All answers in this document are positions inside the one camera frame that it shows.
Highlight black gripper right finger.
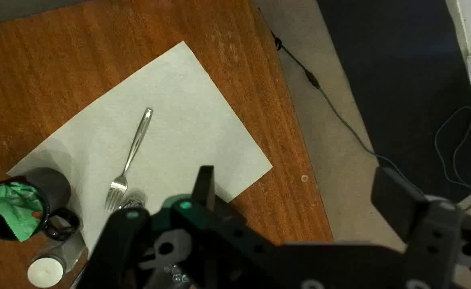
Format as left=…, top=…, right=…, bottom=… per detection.
left=370, top=165, right=429, bottom=246

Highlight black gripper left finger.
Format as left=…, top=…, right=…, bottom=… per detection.
left=191, top=164, right=219, bottom=212

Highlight green wrapper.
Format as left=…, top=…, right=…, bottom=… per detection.
left=0, top=180, right=48, bottom=244

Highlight black mug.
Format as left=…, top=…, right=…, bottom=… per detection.
left=0, top=167, right=82, bottom=244

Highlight white paper placemat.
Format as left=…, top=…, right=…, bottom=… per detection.
left=7, top=40, right=275, bottom=258

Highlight black floor mat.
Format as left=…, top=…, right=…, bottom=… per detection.
left=315, top=0, right=471, bottom=205

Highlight glass shaker with white lid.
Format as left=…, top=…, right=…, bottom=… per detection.
left=26, top=229, right=90, bottom=289

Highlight thin cable loop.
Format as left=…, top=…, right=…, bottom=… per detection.
left=433, top=104, right=471, bottom=212

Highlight black floor cable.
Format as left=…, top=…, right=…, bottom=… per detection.
left=256, top=9, right=408, bottom=178

